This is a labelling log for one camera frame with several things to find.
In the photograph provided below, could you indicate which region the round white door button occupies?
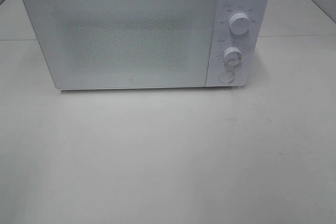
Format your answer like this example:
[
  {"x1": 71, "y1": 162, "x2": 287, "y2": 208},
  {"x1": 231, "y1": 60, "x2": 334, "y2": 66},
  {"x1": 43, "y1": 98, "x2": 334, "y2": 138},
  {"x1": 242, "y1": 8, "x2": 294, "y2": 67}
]
[{"x1": 218, "y1": 71, "x2": 235, "y2": 84}]

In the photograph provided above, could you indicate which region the white microwave door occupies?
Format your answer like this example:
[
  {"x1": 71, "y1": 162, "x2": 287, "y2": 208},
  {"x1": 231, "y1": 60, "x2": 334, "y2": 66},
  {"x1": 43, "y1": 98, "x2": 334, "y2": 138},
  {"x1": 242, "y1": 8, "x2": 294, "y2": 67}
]
[{"x1": 23, "y1": 0, "x2": 217, "y2": 90}]

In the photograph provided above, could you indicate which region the white timer knob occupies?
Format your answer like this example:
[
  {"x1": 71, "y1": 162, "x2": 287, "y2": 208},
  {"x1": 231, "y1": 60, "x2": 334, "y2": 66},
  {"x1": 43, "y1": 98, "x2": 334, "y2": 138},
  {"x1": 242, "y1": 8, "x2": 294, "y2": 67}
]
[{"x1": 223, "y1": 47, "x2": 243, "y2": 66}]

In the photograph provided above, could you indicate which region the upper white power knob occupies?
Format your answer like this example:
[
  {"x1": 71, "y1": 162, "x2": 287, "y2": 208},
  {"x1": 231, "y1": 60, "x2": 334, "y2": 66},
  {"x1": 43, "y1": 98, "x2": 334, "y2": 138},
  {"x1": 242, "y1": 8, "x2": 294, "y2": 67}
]
[{"x1": 228, "y1": 11, "x2": 251, "y2": 35}]

